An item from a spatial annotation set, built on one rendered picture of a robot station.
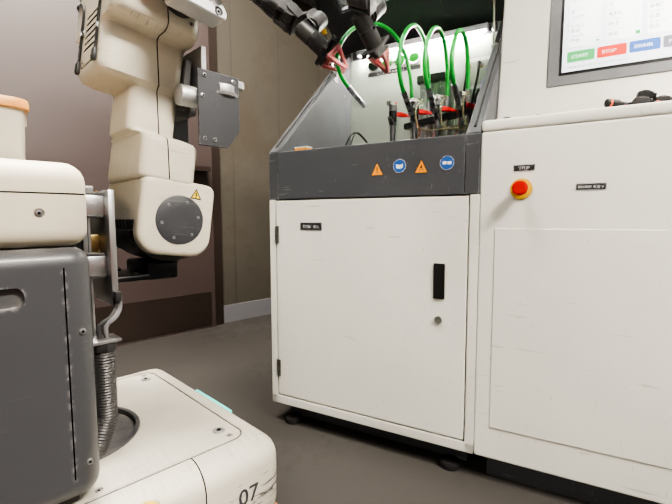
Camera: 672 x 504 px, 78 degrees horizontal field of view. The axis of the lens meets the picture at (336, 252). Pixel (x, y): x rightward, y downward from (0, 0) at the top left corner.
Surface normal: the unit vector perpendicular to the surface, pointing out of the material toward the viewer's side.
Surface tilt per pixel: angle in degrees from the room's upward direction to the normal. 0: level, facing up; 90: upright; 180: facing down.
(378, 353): 90
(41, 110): 90
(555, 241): 90
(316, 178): 90
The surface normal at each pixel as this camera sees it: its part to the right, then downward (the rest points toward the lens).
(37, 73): 0.71, 0.06
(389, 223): -0.49, 0.07
